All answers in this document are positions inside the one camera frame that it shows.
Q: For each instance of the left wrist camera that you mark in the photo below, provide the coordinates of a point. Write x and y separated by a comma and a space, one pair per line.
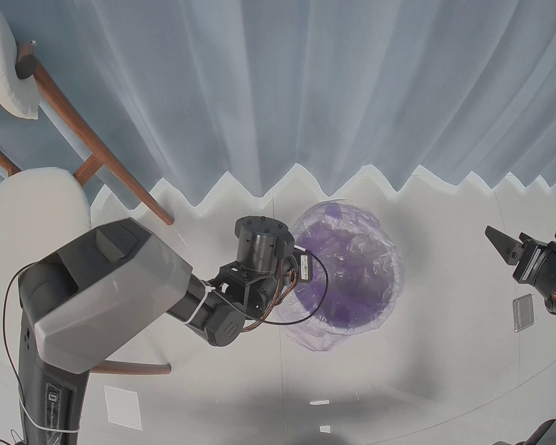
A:
305, 267

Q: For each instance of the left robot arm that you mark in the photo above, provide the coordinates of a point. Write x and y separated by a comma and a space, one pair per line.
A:
106, 290

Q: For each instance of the white cushioned wooden chair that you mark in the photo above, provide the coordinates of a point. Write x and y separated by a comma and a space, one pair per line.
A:
32, 197

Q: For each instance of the pale blue curtain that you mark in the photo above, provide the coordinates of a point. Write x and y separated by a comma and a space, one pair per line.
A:
278, 72

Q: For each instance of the purple plastic bag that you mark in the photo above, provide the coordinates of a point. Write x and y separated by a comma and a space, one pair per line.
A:
352, 267

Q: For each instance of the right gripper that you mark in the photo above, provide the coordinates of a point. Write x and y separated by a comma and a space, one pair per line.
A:
537, 267

